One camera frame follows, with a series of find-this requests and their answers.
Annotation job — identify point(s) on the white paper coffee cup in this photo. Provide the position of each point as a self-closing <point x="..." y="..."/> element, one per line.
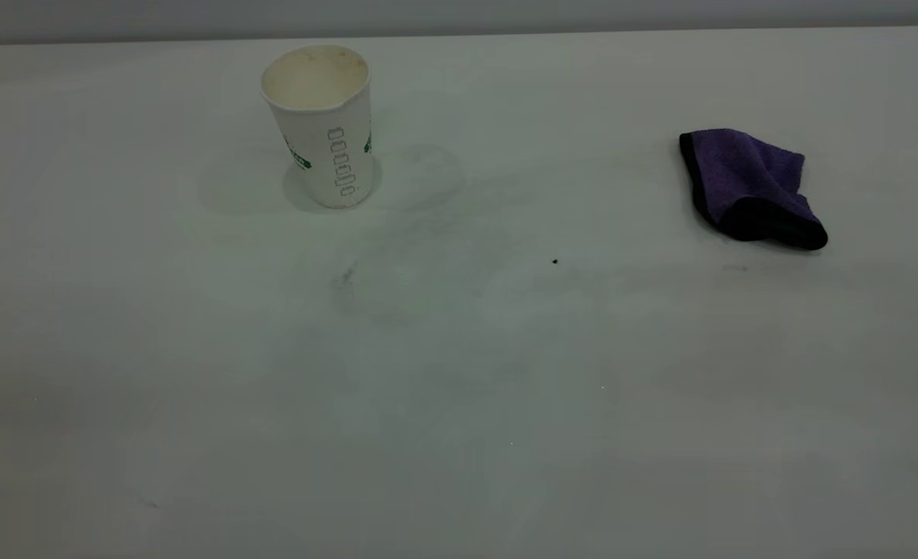
<point x="327" y="155"/>

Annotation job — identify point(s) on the purple cloth with black trim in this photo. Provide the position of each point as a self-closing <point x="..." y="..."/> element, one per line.
<point x="746" y="182"/>

